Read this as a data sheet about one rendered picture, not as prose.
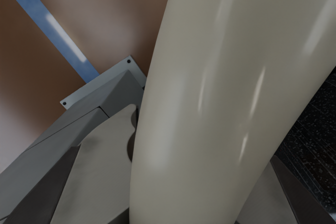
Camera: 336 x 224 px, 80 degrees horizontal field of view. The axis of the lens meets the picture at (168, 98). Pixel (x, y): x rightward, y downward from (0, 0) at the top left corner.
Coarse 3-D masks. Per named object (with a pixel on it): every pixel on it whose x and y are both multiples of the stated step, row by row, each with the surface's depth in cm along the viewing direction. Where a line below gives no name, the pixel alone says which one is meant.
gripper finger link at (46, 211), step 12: (72, 156) 8; (60, 168) 8; (48, 180) 7; (60, 180) 7; (36, 192) 7; (48, 192) 7; (60, 192) 7; (24, 204) 6; (36, 204) 6; (48, 204) 6; (12, 216) 6; (24, 216) 6; (36, 216) 6; (48, 216) 6
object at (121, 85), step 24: (120, 72) 104; (72, 96) 111; (96, 96) 85; (120, 96) 81; (72, 120) 71; (96, 120) 61; (48, 144) 61; (72, 144) 49; (24, 168) 54; (48, 168) 42; (0, 192) 48; (24, 192) 38; (0, 216) 35
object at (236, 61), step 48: (192, 0) 3; (240, 0) 2; (288, 0) 2; (192, 48) 3; (240, 48) 2; (288, 48) 2; (144, 96) 4; (192, 96) 3; (240, 96) 3; (288, 96) 3; (144, 144) 4; (192, 144) 3; (240, 144) 3; (144, 192) 4; (192, 192) 4; (240, 192) 4
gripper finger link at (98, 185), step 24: (120, 120) 11; (96, 144) 9; (120, 144) 9; (72, 168) 8; (96, 168) 8; (120, 168) 8; (72, 192) 7; (96, 192) 7; (120, 192) 7; (72, 216) 6; (96, 216) 6; (120, 216) 6
